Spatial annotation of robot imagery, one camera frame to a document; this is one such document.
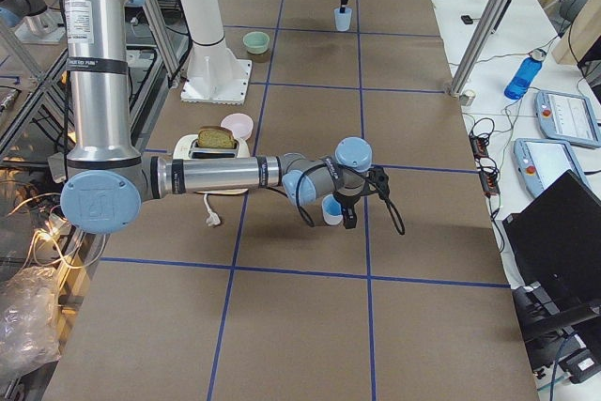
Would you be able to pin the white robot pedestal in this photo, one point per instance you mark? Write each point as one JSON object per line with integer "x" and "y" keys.
{"x": 213, "y": 74}

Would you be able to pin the toast bread slice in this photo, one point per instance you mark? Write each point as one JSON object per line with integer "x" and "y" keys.
{"x": 215, "y": 137}

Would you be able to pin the green bowl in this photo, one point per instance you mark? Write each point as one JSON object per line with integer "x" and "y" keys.
{"x": 256, "y": 42}

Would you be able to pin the black laptop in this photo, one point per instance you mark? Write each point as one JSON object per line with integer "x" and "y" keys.
{"x": 557, "y": 237}

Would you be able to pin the aluminium frame post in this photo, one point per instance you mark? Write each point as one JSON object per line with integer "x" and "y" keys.
{"x": 481, "y": 34}

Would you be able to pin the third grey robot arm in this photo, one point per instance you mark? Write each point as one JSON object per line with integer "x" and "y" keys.
{"x": 32, "y": 21}

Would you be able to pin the near teach pendant tablet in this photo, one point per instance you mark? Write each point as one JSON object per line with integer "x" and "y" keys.
{"x": 542, "y": 161}

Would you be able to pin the teach pendant tablet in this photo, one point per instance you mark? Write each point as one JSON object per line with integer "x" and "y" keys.
{"x": 567, "y": 117}
{"x": 542, "y": 161}

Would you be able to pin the clear plastic bag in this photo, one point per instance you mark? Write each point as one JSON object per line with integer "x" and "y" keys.
{"x": 28, "y": 321}

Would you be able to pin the blue water bottle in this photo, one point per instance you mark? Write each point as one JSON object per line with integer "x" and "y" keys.
{"x": 528, "y": 69}

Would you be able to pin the pink bowl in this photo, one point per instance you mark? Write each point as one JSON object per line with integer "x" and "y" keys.
{"x": 240, "y": 125}

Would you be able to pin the toaster white power plug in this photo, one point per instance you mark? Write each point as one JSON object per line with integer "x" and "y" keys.
{"x": 213, "y": 219}

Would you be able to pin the orange black power strip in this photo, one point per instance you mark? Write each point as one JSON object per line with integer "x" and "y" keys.
{"x": 488, "y": 170}

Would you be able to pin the light blue cup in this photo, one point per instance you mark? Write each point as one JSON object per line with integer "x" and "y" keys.
{"x": 331, "y": 210}
{"x": 342, "y": 18}

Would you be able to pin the far teach pendant tablet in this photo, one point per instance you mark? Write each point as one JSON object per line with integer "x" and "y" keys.
{"x": 567, "y": 117}

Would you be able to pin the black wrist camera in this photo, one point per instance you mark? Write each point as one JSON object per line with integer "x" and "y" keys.
{"x": 380, "y": 182}

